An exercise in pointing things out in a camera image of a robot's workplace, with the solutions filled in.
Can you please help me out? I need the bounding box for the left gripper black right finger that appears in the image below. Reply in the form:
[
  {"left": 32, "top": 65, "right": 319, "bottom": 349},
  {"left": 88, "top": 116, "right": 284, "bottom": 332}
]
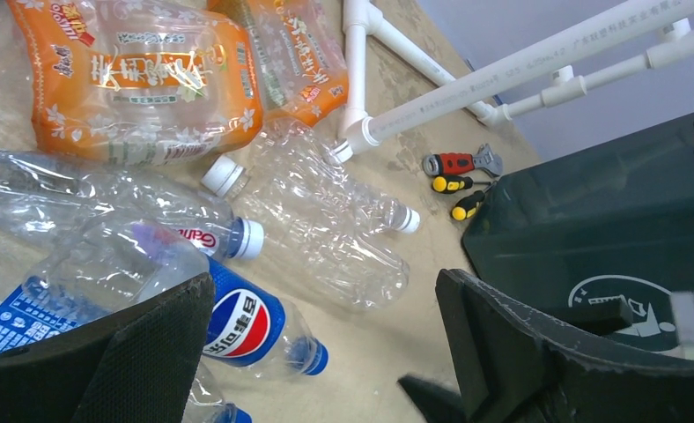
[{"left": 435, "top": 270, "right": 694, "bottom": 422}]

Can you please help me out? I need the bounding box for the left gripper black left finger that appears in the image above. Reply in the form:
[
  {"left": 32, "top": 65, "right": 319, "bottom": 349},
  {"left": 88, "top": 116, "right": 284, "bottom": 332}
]
[{"left": 0, "top": 273, "right": 214, "bottom": 422}]

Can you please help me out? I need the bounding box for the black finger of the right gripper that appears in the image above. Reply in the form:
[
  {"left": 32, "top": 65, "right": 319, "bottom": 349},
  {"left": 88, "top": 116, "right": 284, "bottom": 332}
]
[{"left": 397, "top": 375, "right": 464, "bottom": 423}]

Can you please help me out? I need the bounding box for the small pepsi bottle blue cap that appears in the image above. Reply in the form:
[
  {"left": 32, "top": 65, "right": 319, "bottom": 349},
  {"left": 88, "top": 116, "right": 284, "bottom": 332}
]
[{"left": 0, "top": 218, "right": 329, "bottom": 377}]

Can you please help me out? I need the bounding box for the dark green trash bin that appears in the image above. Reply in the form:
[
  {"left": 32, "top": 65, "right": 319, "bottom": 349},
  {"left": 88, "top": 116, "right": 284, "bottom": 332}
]
[{"left": 461, "top": 113, "right": 694, "bottom": 353}]

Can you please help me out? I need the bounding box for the water bottle blue label cap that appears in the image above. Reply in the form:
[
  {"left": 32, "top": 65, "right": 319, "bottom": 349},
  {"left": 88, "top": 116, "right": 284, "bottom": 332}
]
[{"left": 181, "top": 361, "right": 253, "bottom": 423}]

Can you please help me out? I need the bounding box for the yellow black screwdriver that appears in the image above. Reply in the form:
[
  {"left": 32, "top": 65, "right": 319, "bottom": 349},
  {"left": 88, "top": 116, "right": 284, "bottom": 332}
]
[
  {"left": 431, "top": 174, "right": 494, "bottom": 194},
  {"left": 450, "top": 190, "right": 486, "bottom": 221}
]

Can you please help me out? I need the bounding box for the clear ganten bottle white cap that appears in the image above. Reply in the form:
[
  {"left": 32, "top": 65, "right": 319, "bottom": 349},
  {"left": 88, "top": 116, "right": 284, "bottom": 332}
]
[{"left": 0, "top": 150, "right": 265, "bottom": 262}]

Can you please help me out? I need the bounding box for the clear crushed bottle white cap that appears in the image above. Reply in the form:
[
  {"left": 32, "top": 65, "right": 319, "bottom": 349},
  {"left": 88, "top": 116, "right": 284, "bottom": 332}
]
[{"left": 247, "top": 117, "right": 421, "bottom": 234}]

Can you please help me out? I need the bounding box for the white pvc pipe frame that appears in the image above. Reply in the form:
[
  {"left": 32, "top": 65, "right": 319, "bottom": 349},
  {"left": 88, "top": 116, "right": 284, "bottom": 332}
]
[{"left": 330, "top": 1, "right": 694, "bottom": 163}]

